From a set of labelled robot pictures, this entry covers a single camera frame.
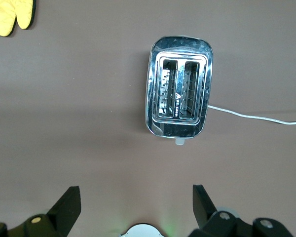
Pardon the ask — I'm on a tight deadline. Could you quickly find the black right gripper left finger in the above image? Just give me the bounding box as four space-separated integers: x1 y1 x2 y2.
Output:
0 186 82 237

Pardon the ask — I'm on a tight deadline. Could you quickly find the yellow quilted oven mitt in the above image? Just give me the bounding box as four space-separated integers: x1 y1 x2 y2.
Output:
0 0 37 37

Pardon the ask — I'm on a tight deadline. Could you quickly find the chrome two-slot toaster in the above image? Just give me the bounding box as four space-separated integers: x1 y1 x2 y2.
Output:
145 36 214 146

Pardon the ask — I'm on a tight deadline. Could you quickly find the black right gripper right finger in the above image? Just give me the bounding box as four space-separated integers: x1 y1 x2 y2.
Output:
188 184 295 237

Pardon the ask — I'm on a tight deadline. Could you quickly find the white toaster power cable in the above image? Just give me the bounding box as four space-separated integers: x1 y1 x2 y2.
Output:
208 104 296 126

